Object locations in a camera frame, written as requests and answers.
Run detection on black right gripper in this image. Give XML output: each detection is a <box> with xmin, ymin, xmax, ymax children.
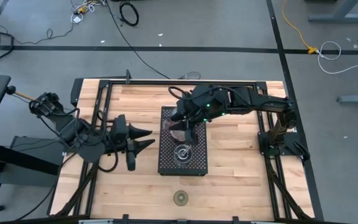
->
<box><xmin>168</xmin><ymin>98</ymin><xmax>210</xmax><ymax>146</ymax></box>

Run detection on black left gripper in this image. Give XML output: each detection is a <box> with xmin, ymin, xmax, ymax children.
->
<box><xmin>109</xmin><ymin>114</ymin><xmax>156</xmax><ymax>172</ymax></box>

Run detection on candle tin with brown label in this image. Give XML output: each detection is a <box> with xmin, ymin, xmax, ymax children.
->
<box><xmin>172</xmin><ymin>144</ymin><xmax>194</xmax><ymax>165</ymax></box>

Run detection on black perforated metal shelf riser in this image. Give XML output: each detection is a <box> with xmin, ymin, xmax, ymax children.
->
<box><xmin>157</xmin><ymin>106</ymin><xmax>209</xmax><ymax>177</ymax></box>

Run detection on black aluminium table frame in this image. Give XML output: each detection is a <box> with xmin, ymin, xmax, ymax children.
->
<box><xmin>47</xmin><ymin>77</ymin><xmax>324</xmax><ymax>224</ymax></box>

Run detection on long black floor cable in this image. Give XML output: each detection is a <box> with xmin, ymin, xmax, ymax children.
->
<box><xmin>104</xmin><ymin>0</ymin><xmax>171</xmax><ymax>80</ymax></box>

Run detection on orange cable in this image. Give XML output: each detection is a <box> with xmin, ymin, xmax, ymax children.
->
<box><xmin>14</xmin><ymin>90</ymin><xmax>36</xmax><ymax>101</ymax></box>

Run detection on coiled black cable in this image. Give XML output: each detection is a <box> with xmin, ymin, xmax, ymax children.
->
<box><xmin>119</xmin><ymin>1</ymin><xmax>140</xmax><ymax>27</ymax></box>

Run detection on white cables with power adapter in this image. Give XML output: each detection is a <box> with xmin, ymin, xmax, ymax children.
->
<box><xmin>70</xmin><ymin>0</ymin><xmax>105</xmax><ymax>24</ymax></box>

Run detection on thin black floor cable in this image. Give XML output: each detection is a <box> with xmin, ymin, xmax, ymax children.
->
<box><xmin>14</xmin><ymin>23</ymin><xmax>74</xmax><ymax>46</ymax></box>

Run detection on yellow extension cable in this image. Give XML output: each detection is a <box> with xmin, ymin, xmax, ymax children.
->
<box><xmin>281</xmin><ymin>0</ymin><xmax>318</xmax><ymax>55</ymax></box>

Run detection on white floor cable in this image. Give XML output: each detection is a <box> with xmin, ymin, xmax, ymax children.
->
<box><xmin>317</xmin><ymin>40</ymin><xmax>358</xmax><ymax>75</ymax></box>

